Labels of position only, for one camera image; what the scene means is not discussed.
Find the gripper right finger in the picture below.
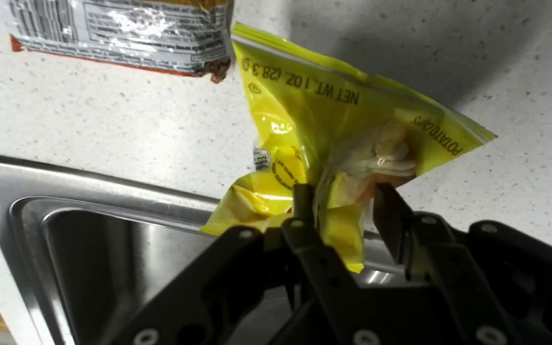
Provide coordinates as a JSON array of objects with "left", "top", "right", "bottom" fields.
[{"left": 373, "top": 183, "right": 552, "bottom": 345}]

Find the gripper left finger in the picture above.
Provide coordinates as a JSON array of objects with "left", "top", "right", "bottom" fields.
[{"left": 112, "top": 184, "right": 377, "bottom": 345}]

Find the yellow chip bag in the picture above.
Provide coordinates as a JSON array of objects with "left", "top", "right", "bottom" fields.
[{"left": 200, "top": 22, "right": 498, "bottom": 274}]

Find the stainless steel sink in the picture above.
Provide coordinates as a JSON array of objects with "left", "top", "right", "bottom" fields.
[{"left": 0, "top": 151, "right": 408, "bottom": 345}]

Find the silver and orange snack bag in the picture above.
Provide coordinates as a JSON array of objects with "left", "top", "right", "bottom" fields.
[{"left": 0, "top": 0, "right": 236, "bottom": 83}]

